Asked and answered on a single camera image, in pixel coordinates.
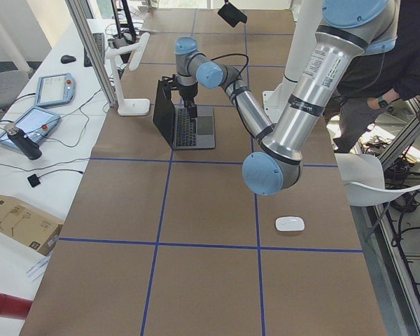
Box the white chair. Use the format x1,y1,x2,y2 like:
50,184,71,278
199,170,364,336
335,153,420,207

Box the upper blue teach pendant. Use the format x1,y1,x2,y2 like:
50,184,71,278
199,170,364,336
34,73,76,108

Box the brown cardboard box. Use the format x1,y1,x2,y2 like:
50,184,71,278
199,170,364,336
0,195,64,256

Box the red cylinder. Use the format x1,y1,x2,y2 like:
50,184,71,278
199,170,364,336
0,293,33,320

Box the person in black clothes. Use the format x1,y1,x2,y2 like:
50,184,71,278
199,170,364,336
324,1,420,153

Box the black water bottle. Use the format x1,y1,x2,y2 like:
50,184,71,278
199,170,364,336
4,122,42,160

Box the person's hand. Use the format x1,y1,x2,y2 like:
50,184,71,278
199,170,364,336
367,89,400,110

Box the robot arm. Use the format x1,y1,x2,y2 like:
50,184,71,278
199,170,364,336
175,1,400,195

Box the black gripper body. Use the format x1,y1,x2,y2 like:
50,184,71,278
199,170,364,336
178,83,198,108

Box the blue teach pendant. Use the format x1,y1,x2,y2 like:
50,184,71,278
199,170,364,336
12,106,60,144
34,73,76,108

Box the brown paper table cover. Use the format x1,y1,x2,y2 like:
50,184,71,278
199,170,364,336
19,8,389,336

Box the aluminium frame post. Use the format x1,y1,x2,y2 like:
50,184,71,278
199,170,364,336
65,0,117,107

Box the white computer mouse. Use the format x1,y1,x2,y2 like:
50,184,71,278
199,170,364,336
275,216,305,232

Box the grey laptop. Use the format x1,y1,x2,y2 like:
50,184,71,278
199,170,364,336
153,80,216,150

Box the lower blue teach pendant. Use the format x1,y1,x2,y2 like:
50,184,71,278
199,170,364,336
12,106,60,144

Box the small black puck device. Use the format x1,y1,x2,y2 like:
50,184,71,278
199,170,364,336
27,174,41,188

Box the black keyboard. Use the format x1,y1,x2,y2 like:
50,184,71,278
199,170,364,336
83,32,106,68

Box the white desk lamp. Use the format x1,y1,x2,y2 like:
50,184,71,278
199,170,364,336
105,31,151,117

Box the black computer mouse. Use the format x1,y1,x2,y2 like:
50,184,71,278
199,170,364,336
60,55,76,64

